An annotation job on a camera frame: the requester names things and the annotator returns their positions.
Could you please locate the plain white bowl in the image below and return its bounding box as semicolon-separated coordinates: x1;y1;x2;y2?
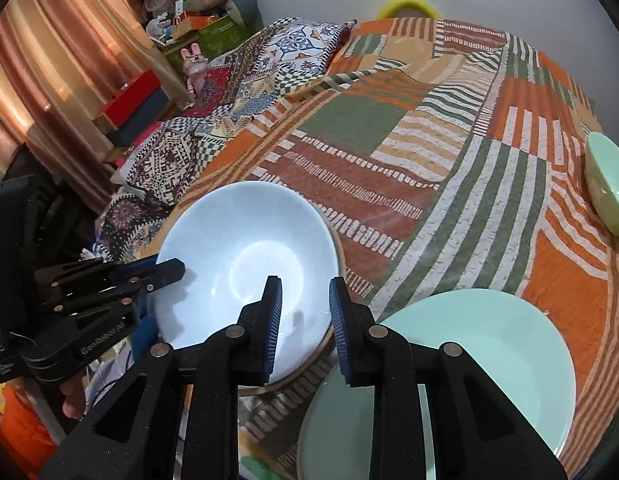
148;181;339;356

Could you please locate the orange garment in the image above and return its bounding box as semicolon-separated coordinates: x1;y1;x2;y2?
0;385;58;463

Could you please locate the mint green plate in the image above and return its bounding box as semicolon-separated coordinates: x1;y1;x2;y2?
297;288;576;480

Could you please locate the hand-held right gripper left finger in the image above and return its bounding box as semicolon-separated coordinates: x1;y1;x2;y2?
40;275;284;480

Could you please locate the green box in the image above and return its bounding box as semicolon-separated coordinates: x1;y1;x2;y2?
164;14;248;68

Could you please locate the orange brown curtain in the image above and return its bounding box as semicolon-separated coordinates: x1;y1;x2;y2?
0;0;190;211

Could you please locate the mint green bowl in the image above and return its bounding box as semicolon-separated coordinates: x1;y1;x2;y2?
584;131;619;238

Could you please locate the red box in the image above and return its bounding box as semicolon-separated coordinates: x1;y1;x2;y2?
104;70;163;128

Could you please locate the patterned checkered quilt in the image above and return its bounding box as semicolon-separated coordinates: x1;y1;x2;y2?
94;17;357;261

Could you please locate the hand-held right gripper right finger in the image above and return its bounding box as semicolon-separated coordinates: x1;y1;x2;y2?
328;276;567;480

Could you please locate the orange striped patchwork blanket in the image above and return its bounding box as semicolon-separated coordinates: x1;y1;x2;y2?
182;16;619;480

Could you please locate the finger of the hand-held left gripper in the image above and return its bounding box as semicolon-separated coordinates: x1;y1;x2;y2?
20;287;153;377
34;257;186;311

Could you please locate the dark blue box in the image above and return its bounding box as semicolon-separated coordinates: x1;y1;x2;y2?
107;89;171;148

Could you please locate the person's left hand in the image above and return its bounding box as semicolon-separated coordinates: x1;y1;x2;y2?
61;377;89;420

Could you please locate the pink bunny toy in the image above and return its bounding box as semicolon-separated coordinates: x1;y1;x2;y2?
180;45;210;95

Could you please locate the yellow hoop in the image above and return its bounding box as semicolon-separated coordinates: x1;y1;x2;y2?
377;0;440;21

